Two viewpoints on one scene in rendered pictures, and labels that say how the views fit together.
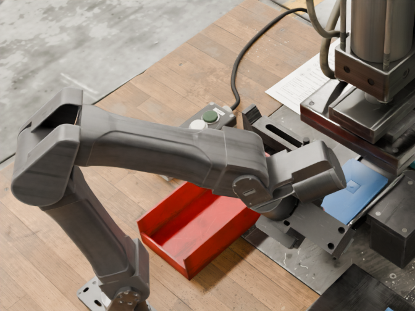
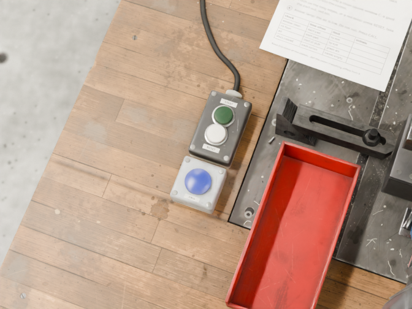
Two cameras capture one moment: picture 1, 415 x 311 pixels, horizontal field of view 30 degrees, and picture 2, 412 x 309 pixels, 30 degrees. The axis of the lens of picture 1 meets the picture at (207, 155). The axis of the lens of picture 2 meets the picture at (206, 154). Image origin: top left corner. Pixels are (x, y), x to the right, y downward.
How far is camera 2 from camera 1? 0.71 m
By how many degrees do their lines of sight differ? 27
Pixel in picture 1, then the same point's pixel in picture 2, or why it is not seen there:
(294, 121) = (312, 79)
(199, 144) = not seen: outside the picture
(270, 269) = (382, 286)
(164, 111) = (153, 115)
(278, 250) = (378, 260)
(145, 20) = not seen: outside the picture
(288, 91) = (286, 38)
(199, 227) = (281, 264)
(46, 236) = not seen: outside the picture
